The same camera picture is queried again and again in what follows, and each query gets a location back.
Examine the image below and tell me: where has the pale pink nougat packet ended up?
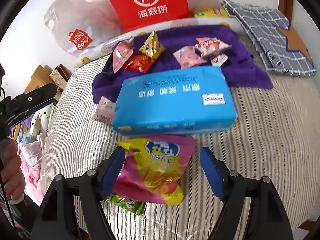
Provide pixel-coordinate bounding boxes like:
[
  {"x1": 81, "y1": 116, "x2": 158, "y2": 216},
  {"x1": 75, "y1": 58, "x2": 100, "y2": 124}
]
[{"x1": 92, "y1": 96, "x2": 116, "y2": 125}]

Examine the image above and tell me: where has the green snack bag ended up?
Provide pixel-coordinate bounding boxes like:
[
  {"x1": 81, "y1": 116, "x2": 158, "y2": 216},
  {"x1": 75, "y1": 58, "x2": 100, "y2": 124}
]
[{"x1": 101, "y1": 192, "x2": 145, "y2": 216}]

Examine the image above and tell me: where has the pink silver-striped snack packet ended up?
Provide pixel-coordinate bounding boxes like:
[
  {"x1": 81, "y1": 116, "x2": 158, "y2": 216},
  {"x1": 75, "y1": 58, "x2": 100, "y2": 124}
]
[{"x1": 112, "y1": 36, "x2": 134, "y2": 74}]

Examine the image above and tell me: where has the red snack packet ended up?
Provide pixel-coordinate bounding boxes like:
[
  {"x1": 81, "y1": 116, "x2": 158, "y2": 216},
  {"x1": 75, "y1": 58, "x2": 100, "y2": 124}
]
[{"x1": 121, "y1": 55, "x2": 154, "y2": 73}]

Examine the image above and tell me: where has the pink yellow chip bag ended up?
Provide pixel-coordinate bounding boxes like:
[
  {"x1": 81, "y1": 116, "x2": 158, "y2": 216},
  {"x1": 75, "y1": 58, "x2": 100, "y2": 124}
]
[{"x1": 112, "y1": 134, "x2": 195, "y2": 205}]

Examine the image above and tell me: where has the yellow pyramid snack packet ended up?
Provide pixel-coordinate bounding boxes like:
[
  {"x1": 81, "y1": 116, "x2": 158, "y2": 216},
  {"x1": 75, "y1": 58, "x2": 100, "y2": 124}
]
[{"x1": 139, "y1": 31, "x2": 167, "y2": 61}]

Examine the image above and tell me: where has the small pink candy packet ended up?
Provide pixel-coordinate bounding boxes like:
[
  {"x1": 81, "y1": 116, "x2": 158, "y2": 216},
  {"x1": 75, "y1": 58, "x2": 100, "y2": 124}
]
[{"x1": 173, "y1": 46, "x2": 207, "y2": 69}]

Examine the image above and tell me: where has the light pink pastry packet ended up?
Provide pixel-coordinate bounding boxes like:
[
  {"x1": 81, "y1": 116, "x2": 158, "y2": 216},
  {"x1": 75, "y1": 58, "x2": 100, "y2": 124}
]
[{"x1": 210, "y1": 54, "x2": 228, "y2": 67}]

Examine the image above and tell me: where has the strawberry white snack packet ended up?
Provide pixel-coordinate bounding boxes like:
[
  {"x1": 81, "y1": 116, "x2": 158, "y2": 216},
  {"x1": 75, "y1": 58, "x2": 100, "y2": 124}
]
[{"x1": 195, "y1": 37, "x2": 232, "y2": 58}]

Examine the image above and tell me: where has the person's left hand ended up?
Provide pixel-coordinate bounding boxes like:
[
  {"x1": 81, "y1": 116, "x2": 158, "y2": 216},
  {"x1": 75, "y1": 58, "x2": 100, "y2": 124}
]
[{"x1": 1, "y1": 139, "x2": 25, "y2": 200}]

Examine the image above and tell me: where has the floral white pillow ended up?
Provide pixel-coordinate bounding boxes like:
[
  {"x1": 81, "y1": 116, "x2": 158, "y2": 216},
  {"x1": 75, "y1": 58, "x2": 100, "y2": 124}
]
[{"x1": 30, "y1": 102, "x2": 56, "y2": 136}]

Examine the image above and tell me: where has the brown patterned box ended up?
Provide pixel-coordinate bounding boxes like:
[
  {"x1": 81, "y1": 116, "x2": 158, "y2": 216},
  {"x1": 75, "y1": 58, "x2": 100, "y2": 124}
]
[{"x1": 49, "y1": 64, "x2": 71, "y2": 90}]

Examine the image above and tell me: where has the pink clothing pile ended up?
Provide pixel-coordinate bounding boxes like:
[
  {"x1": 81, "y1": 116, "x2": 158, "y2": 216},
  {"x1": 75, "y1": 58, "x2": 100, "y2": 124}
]
[{"x1": 17, "y1": 133, "x2": 46, "y2": 206}]

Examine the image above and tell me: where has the white Miniso plastic bag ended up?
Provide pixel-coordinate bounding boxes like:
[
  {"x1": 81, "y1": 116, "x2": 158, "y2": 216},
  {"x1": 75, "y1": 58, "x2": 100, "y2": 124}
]
[{"x1": 43, "y1": 0, "x2": 121, "y2": 57}]

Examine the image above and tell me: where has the purple towel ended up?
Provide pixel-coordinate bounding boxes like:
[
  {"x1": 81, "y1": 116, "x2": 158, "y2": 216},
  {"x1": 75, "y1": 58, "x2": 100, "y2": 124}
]
[{"x1": 91, "y1": 24, "x2": 274, "y2": 104}]

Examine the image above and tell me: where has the red Haidilao paper bag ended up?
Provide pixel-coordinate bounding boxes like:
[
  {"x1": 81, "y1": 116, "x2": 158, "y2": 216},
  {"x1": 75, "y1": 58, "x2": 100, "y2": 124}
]
[{"x1": 109, "y1": 0, "x2": 190, "y2": 31}]

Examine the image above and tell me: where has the blue tissue pack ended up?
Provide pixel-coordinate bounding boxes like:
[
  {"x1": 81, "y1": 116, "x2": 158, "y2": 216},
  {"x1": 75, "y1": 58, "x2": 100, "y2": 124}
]
[{"x1": 112, "y1": 66, "x2": 238, "y2": 136}]

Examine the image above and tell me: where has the yellow snack bag behind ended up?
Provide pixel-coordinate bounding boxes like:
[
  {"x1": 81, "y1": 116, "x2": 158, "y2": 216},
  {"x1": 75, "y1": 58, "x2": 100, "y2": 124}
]
[{"x1": 190, "y1": 7, "x2": 229, "y2": 18}]

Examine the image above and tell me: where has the grey checked folded cloth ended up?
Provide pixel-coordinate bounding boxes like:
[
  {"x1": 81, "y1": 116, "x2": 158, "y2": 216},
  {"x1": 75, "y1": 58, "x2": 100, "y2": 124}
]
[{"x1": 222, "y1": 0, "x2": 318, "y2": 77}]

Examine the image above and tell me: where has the brown wooden door frame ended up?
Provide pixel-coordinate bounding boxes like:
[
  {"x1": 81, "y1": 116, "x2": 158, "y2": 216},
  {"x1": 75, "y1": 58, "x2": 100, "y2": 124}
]
[{"x1": 278, "y1": 0, "x2": 293, "y2": 22}]

